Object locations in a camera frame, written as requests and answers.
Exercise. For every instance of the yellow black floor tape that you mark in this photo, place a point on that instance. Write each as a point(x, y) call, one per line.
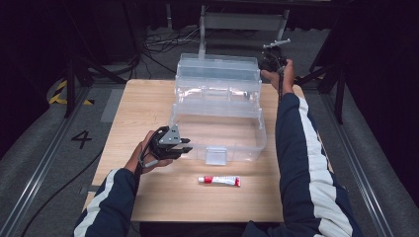
point(57, 98)

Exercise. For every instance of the clear plastic storage box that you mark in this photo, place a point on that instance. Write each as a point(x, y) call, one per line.
point(217, 108)

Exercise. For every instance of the red white ointment tube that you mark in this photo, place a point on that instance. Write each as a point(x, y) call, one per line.
point(220, 180)

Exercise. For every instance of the person's right hand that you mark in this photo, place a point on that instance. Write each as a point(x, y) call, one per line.
point(287, 80)

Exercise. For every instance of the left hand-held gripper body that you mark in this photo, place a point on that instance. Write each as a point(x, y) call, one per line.
point(166, 141)

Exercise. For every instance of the person's left hand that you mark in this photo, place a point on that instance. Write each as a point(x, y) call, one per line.
point(138, 158)

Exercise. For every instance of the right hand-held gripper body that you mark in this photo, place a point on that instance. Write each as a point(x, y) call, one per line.
point(273, 59)

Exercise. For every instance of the grey metal stand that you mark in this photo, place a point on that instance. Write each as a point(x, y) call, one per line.
point(243, 21)

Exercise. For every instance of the black metal stand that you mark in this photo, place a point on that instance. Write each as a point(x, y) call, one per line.
point(339, 89)
point(70, 85)

